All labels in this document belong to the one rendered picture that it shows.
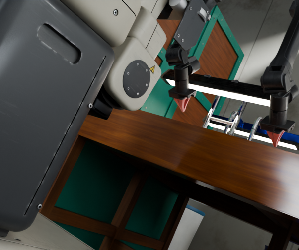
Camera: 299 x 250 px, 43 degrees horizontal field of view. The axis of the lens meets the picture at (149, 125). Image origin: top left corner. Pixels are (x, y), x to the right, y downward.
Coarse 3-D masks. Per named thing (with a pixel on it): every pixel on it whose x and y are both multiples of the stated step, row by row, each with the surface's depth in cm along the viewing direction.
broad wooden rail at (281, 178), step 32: (96, 128) 163; (128, 128) 154; (160, 128) 146; (192, 128) 139; (160, 160) 140; (192, 160) 134; (224, 160) 128; (256, 160) 122; (288, 160) 117; (224, 192) 130; (256, 192) 118; (288, 192) 113
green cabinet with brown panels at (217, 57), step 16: (208, 32) 250; (224, 32) 267; (192, 48) 242; (208, 48) 258; (224, 48) 275; (240, 48) 291; (160, 64) 220; (208, 64) 263; (224, 64) 281; (160, 80) 223; (160, 96) 228; (208, 96) 273; (160, 112) 232; (176, 112) 246; (192, 112) 261; (208, 128) 282
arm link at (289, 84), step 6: (288, 78) 122; (288, 84) 123; (294, 84) 131; (264, 90) 127; (270, 90) 126; (276, 90) 124; (282, 90) 123; (288, 90) 123; (294, 90) 129; (294, 96) 129; (288, 102) 130
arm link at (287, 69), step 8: (296, 8) 138; (296, 16) 135; (296, 24) 132; (288, 32) 132; (296, 32) 130; (288, 40) 129; (296, 40) 129; (280, 48) 129; (288, 48) 127; (296, 48) 129; (280, 56) 126; (288, 56) 125; (272, 64) 126; (280, 64) 124; (288, 64) 124; (264, 72) 125; (272, 72) 123; (280, 72) 121; (288, 72) 124; (264, 80) 124; (272, 80) 123; (280, 80) 121
